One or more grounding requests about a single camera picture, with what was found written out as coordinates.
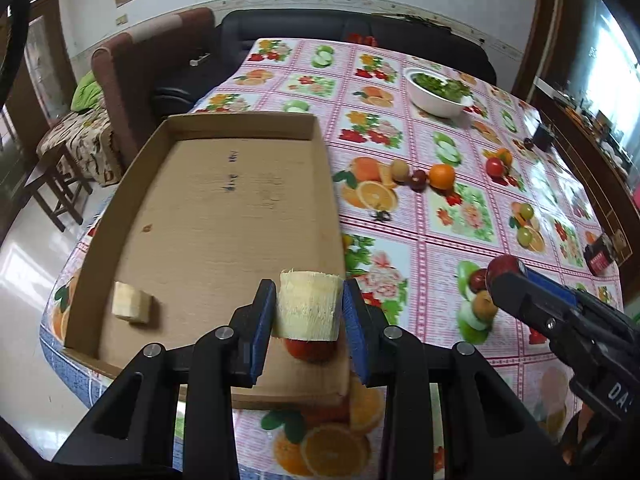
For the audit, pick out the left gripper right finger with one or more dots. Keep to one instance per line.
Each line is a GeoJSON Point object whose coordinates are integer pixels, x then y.
{"type": "Point", "coordinates": [364, 325]}

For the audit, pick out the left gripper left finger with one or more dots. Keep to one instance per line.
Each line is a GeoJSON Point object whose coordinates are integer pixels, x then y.
{"type": "Point", "coordinates": [252, 326]}

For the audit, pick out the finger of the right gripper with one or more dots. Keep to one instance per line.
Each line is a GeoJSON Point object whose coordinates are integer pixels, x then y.
{"type": "Point", "coordinates": [554, 288]}
{"type": "Point", "coordinates": [536, 308]}

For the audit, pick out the red tomato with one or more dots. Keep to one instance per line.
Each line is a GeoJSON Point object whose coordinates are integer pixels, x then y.
{"type": "Point", "coordinates": [495, 168]}
{"type": "Point", "coordinates": [314, 352]}

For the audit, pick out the dark red apple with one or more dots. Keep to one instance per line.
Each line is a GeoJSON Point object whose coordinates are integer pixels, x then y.
{"type": "Point", "coordinates": [502, 265]}

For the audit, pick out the pale sugarcane chunk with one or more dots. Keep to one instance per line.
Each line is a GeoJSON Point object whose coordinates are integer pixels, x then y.
{"type": "Point", "coordinates": [131, 304]}
{"type": "Point", "coordinates": [308, 306]}

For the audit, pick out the right hand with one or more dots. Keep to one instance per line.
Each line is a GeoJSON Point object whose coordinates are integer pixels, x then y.
{"type": "Point", "coordinates": [583, 432]}

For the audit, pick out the brown round pear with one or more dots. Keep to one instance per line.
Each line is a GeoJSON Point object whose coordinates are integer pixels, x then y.
{"type": "Point", "coordinates": [483, 307]}

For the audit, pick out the green grape lower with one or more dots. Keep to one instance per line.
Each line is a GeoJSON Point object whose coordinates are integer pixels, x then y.
{"type": "Point", "coordinates": [524, 236]}

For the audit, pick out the green grape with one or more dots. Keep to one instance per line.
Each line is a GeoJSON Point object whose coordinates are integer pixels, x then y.
{"type": "Point", "coordinates": [524, 236]}
{"type": "Point", "coordinates": [526, 211]}

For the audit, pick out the red jujube date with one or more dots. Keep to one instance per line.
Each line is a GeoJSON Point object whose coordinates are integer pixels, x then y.
{"type": "Point", "coordinates": [477, 281]}

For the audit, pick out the green grape upper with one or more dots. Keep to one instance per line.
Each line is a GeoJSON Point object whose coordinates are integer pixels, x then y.
{"type": "Point", "coordinates": [526, 211]}

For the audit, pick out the wooden side cabinet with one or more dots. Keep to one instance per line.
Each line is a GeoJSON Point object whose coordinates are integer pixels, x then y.
{"type": "Point", "coordinates": [607, 193]}

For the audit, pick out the brown cardboard tray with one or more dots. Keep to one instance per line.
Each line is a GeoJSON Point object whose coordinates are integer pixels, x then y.
{"type": "Point", "coordinates": [211, 205]}

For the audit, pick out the small orange tangerine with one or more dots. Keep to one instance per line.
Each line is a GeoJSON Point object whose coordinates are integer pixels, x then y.
{"type": "Point", "coordinates": [505, 156]}

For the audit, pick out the small dark plum far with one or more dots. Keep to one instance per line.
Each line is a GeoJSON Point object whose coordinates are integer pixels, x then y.
{"type": "Point", "coordinates": [528, 144]}

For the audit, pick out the dark purple plum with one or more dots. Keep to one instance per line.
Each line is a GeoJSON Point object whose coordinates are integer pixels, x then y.
{"type": "Point", "coordinates": [418, 181]}

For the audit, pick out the black cup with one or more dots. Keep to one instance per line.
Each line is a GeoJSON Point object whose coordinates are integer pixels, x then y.
{"type": "Point", "coordinates": [543, 137]}

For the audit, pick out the brown kiwi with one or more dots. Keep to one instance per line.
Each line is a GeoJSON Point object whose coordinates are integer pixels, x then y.
{"type": "Point", "coordinates": [400, 171]}

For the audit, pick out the orange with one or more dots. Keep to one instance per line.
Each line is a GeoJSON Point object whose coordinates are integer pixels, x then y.
{"type": "Point", "coordinates": [442, 177]}

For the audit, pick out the floral fruit print tablecloth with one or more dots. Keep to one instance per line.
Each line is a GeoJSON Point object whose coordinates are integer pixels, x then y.
{"type": "Point", "coordinates": [412, 253]}

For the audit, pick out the green leafy vegetables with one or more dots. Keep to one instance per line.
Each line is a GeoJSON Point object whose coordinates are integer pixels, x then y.
{"type": "Point", "coordinates": [448, 89]}

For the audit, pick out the patterned blanket seat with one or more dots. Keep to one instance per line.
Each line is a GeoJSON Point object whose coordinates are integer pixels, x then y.
{"type": "Point", "coordinates": [90, 139]}

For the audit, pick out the white bowl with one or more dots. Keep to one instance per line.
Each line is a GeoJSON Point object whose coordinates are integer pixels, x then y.
{"type": "Point", "coordinates": [430, 103]}

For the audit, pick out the black sofa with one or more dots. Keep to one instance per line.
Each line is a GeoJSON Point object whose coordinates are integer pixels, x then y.
{"type": "Point", "coordinates": [256, 34]}

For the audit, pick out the wooden stool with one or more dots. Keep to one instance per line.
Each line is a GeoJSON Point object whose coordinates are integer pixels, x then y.
{"type": "Point", "coordinates": [56, 184]}

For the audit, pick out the green cushion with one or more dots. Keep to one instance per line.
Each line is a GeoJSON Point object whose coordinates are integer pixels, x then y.
{"type": "Point", "coordinates": [88, 94]}

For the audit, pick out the brown armchair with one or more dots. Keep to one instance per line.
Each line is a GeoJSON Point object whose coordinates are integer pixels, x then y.
{"type": "Point", "coordinates": [128, 65]}

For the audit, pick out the wooden door with glass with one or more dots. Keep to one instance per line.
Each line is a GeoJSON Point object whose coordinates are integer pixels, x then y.
{"type": "Point", "coordinates": [45, 82]}

